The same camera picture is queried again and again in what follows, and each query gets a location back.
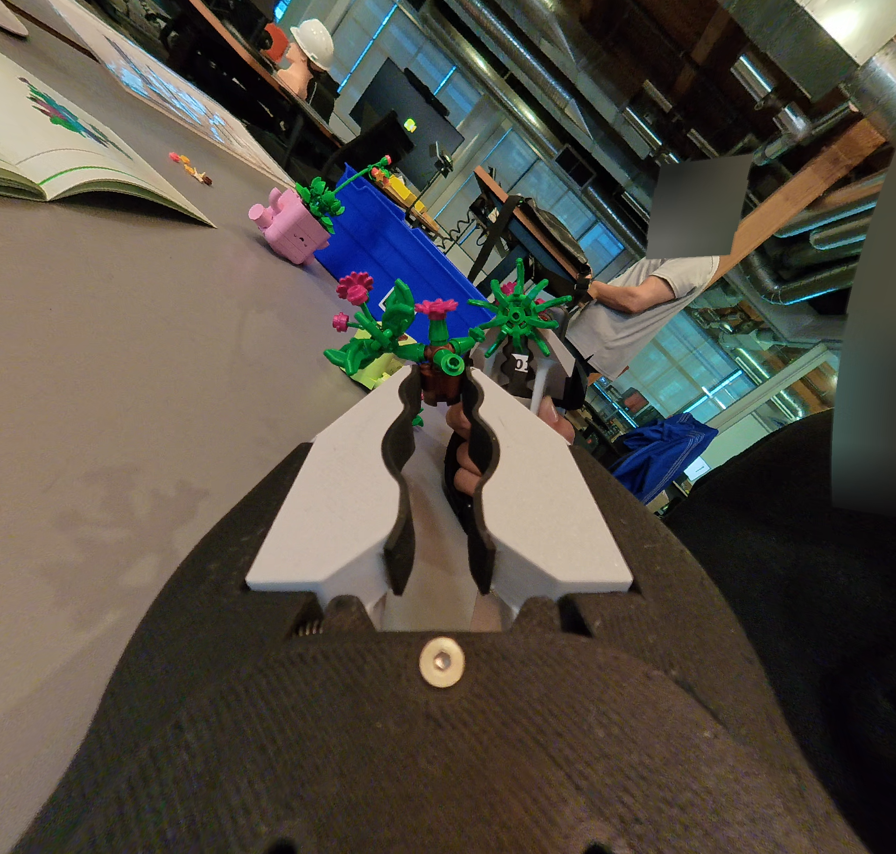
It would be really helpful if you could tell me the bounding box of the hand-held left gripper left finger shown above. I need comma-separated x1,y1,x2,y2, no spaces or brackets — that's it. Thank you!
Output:
245,364,422,617

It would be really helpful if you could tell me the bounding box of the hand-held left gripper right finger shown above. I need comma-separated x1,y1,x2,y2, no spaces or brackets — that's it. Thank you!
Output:
458,366,635,606

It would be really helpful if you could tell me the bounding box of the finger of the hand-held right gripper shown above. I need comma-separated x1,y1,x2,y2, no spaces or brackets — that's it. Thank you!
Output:
533,322,579,402
482,329,515,388

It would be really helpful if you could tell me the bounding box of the green spiky toy brick plant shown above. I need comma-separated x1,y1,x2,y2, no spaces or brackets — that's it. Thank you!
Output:
468,258,574,351

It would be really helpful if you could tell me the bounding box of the toy brick pink flower plant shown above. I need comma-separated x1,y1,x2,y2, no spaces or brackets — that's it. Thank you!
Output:
323,272,487,407

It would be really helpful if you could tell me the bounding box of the person's right hand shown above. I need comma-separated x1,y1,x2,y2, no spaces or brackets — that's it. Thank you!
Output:
446,403,576,498

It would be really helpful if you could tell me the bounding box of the lime green toy brick piece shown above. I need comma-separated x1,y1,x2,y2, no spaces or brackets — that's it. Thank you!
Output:
348,333,403,388

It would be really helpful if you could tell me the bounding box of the blue cloth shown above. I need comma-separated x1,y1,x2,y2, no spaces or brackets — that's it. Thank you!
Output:
610,412,721,505

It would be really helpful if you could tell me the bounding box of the black desk with wooden top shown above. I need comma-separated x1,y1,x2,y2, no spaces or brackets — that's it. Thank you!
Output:
470,165,595,297

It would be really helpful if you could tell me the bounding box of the blue plastic bin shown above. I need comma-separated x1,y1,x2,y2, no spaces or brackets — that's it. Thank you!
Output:
314,163,499,330

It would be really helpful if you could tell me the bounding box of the pink toy brick pot plant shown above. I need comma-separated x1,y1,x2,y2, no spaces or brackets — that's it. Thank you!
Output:
250,156,393,265

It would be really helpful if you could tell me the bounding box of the black monitor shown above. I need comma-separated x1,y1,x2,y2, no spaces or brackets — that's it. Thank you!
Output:
350,56,466,194

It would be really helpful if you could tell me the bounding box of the wooden beam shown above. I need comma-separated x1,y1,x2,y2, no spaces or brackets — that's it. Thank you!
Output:
707,116,890,285

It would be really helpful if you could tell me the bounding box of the pink mannequin head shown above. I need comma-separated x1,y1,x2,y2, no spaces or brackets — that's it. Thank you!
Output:
276,49,317,103

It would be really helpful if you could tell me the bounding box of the white hard hat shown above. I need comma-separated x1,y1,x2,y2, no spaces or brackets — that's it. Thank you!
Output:
290,18,337,71

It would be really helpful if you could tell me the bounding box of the large printed paper sheet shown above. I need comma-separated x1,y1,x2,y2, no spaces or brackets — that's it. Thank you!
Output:
0,0,298,187

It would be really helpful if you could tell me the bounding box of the wooden table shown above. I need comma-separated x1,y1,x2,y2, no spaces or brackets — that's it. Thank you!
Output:
112,0,347,162

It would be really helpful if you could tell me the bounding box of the open instruction booklet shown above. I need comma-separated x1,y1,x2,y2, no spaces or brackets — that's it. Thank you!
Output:
0,53,217,229

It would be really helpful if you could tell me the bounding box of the silver round ventilation duct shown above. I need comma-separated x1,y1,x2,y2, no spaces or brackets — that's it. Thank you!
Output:
406,0,652,253

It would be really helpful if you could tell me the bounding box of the silver rectangular ventilation duct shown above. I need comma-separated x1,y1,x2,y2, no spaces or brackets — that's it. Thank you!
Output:
682,0,896,89

